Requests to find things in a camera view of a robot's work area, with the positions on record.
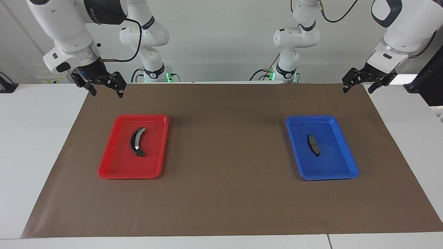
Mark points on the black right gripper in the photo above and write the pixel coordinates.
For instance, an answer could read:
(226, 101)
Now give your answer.
(91, 71)

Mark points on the red plastic tray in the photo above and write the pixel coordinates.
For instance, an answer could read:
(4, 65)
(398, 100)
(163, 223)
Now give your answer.
(117, 166)

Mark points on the white box with yellow label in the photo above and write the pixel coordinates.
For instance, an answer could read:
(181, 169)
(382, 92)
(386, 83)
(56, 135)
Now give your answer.
(52, 79)

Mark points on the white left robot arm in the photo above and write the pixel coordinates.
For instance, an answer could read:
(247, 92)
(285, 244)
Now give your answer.
(401, 34)

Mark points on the black monitor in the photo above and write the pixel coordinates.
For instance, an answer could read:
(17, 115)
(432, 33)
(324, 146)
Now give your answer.
(431, 83)

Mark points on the black clamp bracket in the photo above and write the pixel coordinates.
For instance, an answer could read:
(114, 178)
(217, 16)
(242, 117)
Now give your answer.
(7, 86)

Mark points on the small dark brake pad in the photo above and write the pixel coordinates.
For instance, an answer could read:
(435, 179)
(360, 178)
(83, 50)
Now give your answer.
(313, 141)

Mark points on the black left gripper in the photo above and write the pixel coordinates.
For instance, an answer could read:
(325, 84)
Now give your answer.
(372, 75)

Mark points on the brown table mat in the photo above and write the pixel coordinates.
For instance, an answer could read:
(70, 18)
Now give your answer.
(221, 200)

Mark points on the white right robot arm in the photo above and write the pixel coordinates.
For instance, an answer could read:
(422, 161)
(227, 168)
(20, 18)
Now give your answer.
(69, 27)

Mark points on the long curved brake pad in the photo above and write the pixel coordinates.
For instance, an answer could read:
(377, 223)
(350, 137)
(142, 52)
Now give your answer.
(133, 140)

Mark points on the blue plastic tray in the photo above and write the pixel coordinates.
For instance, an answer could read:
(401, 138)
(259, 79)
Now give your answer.
(328, 166)

